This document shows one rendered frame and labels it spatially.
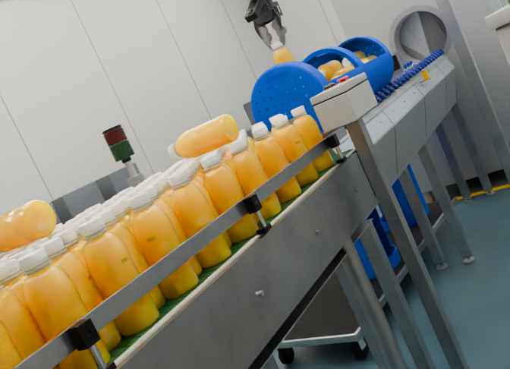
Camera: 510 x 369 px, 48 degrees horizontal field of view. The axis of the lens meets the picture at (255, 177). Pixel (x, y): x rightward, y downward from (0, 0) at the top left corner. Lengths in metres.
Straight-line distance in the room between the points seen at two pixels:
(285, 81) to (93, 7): 4.44
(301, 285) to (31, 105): 4.32
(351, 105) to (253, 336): 0.68
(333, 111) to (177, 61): 5.22
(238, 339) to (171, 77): 5.58
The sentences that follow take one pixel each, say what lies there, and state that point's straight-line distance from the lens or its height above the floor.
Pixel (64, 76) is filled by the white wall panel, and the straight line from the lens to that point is 5.65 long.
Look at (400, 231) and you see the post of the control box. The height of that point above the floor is 0.66.
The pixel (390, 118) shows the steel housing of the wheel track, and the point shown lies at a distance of 2.42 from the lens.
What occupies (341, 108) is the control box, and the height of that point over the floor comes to 1.04.
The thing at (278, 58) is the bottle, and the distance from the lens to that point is 2.03.
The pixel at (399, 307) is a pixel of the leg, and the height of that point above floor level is 0.31.
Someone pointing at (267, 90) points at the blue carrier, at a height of 1.17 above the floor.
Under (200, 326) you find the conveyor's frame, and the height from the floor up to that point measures 0.86.
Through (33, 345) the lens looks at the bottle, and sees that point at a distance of 0.85.
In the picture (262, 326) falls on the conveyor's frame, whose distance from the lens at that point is 1.11.
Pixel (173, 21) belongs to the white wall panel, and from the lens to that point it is 6.90.
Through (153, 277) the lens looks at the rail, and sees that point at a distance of 0.95.
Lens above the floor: 1.15
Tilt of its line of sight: 7 degrees down
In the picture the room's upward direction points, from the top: 25 degrees counter-clockwise
